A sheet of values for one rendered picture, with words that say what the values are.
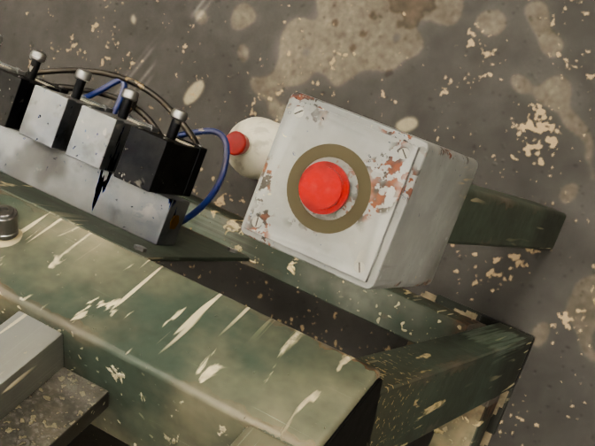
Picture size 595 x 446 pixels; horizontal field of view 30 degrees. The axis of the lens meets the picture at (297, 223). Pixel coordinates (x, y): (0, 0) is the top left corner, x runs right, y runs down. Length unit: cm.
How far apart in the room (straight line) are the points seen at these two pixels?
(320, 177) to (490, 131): 96
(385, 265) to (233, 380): 18
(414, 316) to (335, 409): 70
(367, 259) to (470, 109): 97
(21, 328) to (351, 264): 31
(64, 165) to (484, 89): 81
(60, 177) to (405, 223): 46
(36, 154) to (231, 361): 37
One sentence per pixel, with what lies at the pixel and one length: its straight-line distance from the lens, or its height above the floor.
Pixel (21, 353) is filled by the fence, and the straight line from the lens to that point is 97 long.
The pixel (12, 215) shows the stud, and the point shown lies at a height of 87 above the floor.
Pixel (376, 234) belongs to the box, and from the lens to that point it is 83.
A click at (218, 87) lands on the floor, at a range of 194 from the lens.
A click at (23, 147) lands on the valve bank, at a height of 74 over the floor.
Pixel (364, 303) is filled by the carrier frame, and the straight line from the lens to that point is 162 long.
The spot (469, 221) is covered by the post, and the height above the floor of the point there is 58.
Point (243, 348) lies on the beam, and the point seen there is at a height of 85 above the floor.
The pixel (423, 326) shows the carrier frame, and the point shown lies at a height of 18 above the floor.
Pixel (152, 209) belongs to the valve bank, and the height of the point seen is 74.
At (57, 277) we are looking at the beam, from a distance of 103.
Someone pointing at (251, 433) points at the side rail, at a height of 91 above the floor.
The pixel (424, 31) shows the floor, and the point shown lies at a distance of 182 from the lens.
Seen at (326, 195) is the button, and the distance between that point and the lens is 82.
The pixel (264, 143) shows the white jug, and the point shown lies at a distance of 171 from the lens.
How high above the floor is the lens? 172
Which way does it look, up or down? 68 degrees down
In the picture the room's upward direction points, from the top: 85 degrees counter-clockwise
